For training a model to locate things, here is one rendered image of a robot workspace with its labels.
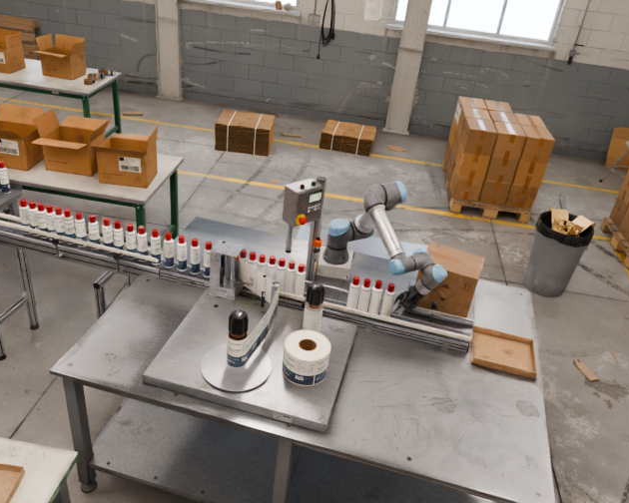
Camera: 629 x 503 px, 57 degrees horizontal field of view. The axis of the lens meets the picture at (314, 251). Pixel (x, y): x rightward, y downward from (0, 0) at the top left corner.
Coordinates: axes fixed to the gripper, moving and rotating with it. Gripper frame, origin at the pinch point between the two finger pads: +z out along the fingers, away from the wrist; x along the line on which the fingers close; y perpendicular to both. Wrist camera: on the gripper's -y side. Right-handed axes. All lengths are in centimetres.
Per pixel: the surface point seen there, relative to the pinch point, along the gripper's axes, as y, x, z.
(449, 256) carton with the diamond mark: -32.4, 9.7, -27.0
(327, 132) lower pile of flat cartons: -428, -73, 127
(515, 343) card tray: -10, 60, -23
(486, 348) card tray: -0.3, 47.0, -15.6
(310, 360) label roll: 61, -30, 7
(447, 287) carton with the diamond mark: -18.2, 16.4, -19.3
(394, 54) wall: -540, -66, 32
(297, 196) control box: 1, -74, -17
